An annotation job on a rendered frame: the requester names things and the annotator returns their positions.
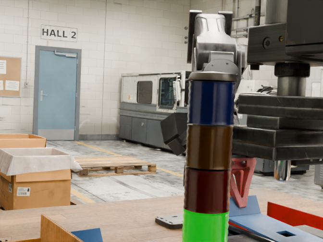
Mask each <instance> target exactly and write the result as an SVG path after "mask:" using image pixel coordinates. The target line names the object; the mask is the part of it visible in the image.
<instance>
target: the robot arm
mask: <svg viewBox="0 0 323 242"><path fill-rule="evenodd" d="M232 19H233V12H222V11H218V14H203V13H202V11H196V10H189V24H188V39H187V60H186V63H187V64H191V63H192V69H191V72H192V73H194V72H211V71H214V72H221V73H231V74H235V76H236V80H237V82H235V83H236V85H235V89H236V91H235V95H236V92H237V90H238V87H239V84H240V81H241V75H243V72H244V69H245V51H243V50H240V49H237V43H236V40H235V38H231V30H232ZM193 34H194V35H193ZM234 110H235V111H234V120H233V122H234V125H240V122H239V118H238V114H237V111H236V105H234ZM187 114H188V113H181V112H174V113H172V114H171V115H170V116H168V117H167V118H165V119H164V120H162V121H161V122H160V125H161V132H162V136H163V142H164V143H165V144H167V145H168V146H169V147H170V148H171V150H172V151H173V152H174V153H175V154H176V155H177V156H178V155H180V154H182V153H183V152H185V151H186V142H187V140H186V136H187V124H189V122H187V120H188V117H187ZM231 158H232V163H231V166H232V168H231V169H232V170H231V179H230V181H231V184H230V189H231V190H230V197H233V199H234V200H235V202H236V204H237V206H238V207H239V208H243V207H246V206H247V201H248V193H249V187H250V183H251V180H252V176H253V172H254V169H255V166H256V158H254V157H250V156H245V155H239V154H234V153H232V157H231ZM233 175H234V176H235V179H236V183H235V179H234V176H233ZM155 222H156V223H158V224H160V225H162V226H164V227H166V228H168V229H181V228H182V227H183V223H182V222H183V214H177V215H168V216H159V217H155Z"/></svg>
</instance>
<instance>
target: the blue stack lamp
mask: <svg viewBox="0 0 323 242"><path fill-rule="evenodd" d="M235 85H236V83H232V82H215V81H189V88H188V89H189V93H188V97H189V99H188V108H187V109H188V114H187V117H188V120H187V122H189V123H197V124H213V125H234V122H233V120H234V111H235V110H234V105H235V101H234V99H235V91H236V89H235Z"/></svg>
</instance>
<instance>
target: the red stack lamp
mask: <svg viewBox="0 0 323 242"><path fill-rule="evenodd" d="M185 169H186V171H185V180H184V181H185V185H184V189H185V191H184V205H183V208H184V209H185V210H188V211H191V212H196V213H203V214H221V213H226V212H228V211H229V205H230V201H229V199H230V190H231V189H230V184H231V181H230V179H231V170H232V169H197V168H192V167H188V166H185Z"/></svg>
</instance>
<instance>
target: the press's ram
mask: <svg viewBox="0 0 323 242"><path fill-rule="evenodd" d="M288 67H289V64H276V65H275V66H274V75H275V76H276V77H278V80H277V95H276V96H269V95H239V100H238V113H239V114H248V115H247V124H246V125H231V126H233V136H232V137H233V142H232V145H233V148H232V153H234V154H239V155H245V156H250V157H256V158H262V159H267V160H272V161H273V162H274V174H273V175H274V178H275V179H276V180H277V181H279V182H286V181H287V180H289V178H290V170H291V168H293V167H297V166H306V165H323V97H306V96H305V92H306V78H309V77H310V71H311V67H310V65H306V64H299V69H289V68H288Z"/></svg>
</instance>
